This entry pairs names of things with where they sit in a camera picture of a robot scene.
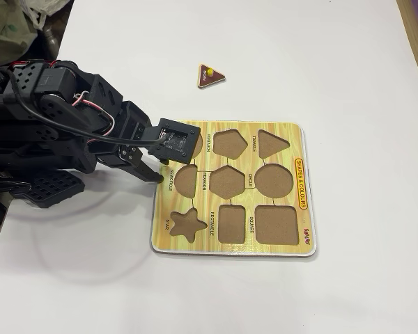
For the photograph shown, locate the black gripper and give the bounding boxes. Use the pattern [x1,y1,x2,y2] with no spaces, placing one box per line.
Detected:
[114,100,170,184]

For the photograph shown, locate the brown triangle piece yellow pin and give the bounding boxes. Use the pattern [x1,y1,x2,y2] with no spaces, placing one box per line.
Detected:
[196,63,226,90]

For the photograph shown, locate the wooden shape puzzle board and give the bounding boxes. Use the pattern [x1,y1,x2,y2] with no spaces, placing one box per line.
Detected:
[149,120,318,259]

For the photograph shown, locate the black perforated table clamp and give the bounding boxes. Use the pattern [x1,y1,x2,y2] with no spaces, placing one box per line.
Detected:
[20,169,86,209]

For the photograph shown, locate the dark metal bottle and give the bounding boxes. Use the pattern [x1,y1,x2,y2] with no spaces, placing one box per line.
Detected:
[41,27,62,58]

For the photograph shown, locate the white plastic bag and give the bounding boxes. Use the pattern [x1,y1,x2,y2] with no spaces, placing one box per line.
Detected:
[27,0,72,31]

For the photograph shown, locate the translucent green-printed bag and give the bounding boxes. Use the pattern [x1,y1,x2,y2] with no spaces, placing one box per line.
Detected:
[0,0,39,67]

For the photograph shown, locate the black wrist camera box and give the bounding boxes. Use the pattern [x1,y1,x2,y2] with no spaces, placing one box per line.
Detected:
[146,118,202,164]

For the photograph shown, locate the black camera cable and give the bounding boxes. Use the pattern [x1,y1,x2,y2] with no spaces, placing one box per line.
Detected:
[5,67,168,145]

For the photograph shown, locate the red white servo wires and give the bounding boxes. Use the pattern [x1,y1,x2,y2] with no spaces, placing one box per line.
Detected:
[72,89,116,137]

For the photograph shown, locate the black power cable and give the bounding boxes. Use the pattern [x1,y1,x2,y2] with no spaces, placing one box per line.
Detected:
[0,177,32,196]

